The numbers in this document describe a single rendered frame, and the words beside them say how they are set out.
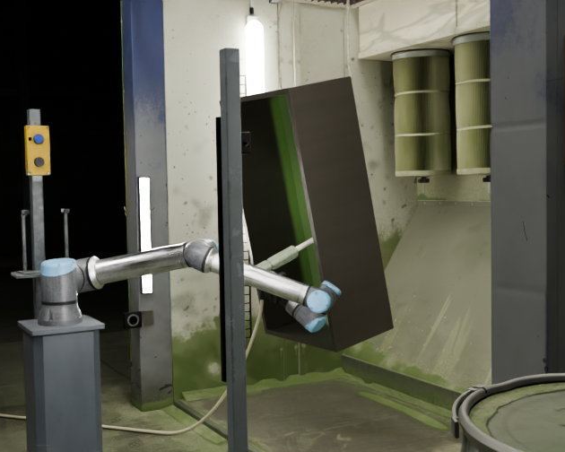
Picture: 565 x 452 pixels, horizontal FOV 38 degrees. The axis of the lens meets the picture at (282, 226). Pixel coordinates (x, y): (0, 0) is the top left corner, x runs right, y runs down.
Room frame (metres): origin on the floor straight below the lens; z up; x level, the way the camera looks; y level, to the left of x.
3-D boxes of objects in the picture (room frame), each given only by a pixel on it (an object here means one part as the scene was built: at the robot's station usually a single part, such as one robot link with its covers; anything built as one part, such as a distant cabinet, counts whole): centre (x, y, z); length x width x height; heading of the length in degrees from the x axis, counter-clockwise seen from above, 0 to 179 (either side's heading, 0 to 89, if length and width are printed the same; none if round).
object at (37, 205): (4.33, 1.31, 0.82); 0.06 x 0.06 x 1.64; 28
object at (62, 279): (3.52, 0.97, 0.83); 0.17 x 0.15 x 0.18; 167
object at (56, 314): (3.51, 0.97, 0.69); 0.19 x 0.19 x 0.10
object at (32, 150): (4.28, 1.28, 1.42); 0.12 x 0.06 x 0.26; 118
